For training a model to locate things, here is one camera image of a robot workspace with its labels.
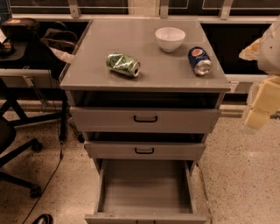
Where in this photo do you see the grey top drawer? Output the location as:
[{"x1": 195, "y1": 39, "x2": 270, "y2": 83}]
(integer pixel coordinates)
[{"x1": 70, "y1": 107, "x2": 221, "y2": 134}]

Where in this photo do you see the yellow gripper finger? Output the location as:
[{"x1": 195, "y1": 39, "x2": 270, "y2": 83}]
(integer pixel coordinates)
[{"x1": 244, "y1": 76, "x2": 280, "y2": 130}]

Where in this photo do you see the black office chair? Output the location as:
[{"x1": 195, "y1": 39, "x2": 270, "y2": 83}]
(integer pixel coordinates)
[{"x1": 0, "y1": 116, "x2": 43, "y2": 198}]

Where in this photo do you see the black floor cable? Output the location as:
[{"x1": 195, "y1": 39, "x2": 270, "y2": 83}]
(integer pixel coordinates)
[{"x1": 20, "y1": 139, "x2": 65, "y2": 224}]

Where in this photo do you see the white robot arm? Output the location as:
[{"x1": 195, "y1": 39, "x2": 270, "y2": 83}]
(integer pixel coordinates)
[{"x1": 239, "y1": 18, "x2": 280, "y2": 133}]

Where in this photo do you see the dark side desk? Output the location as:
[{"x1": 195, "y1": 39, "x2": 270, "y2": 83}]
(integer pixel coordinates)
[{"x1": 0, "y1": 66, "x2": 67, "y2": 141}]

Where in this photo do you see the grey open bottom drawer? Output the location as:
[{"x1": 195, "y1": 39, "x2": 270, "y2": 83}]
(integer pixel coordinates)
[{"x1": 85, "y1": 159, "x2": 207, "y2": 224}]

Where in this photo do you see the blue Pepsi can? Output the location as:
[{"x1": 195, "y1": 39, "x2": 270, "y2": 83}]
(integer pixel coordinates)
[{"x1": 188, "y1": 46, "x2": 213, "y2": 76}]

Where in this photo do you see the black device on desk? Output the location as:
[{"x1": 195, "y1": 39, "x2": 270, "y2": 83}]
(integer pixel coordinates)
[{"x1": 0, "y1": 17, "x2": 40, "y2": 58}]

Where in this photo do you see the black shoe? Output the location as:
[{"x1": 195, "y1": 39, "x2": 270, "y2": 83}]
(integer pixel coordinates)
[{"x1": 32, "y1": 213, "x2": 53, "y2": 224}]

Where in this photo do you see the grey middle drawer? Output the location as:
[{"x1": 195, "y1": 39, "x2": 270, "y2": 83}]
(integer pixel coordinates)
[{"x1": 85, "y1": 141, "x2": 206, "y2": 160}]

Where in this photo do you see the grey drawer cabinet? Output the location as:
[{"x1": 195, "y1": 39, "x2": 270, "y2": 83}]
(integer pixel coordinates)
[{"x1": 59, "y1": 18, "x2": 232, "y2": 176}]

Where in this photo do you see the white ceramic bowl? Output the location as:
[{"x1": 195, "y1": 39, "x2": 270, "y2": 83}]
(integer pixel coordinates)
[{"x1": 155, "y1": 27, "x2": 186, "y2": 53}]

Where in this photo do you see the crushed green soda can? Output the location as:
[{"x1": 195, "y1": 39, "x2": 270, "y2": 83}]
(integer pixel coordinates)
[{"x1": 106, "y1": 52, "x2": 141, "y2": 78}]

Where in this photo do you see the dark bag on desk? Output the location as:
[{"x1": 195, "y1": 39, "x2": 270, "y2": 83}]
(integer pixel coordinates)
[{"x1": 41, "y1": 28, "x2": 78, "y2": 63}]

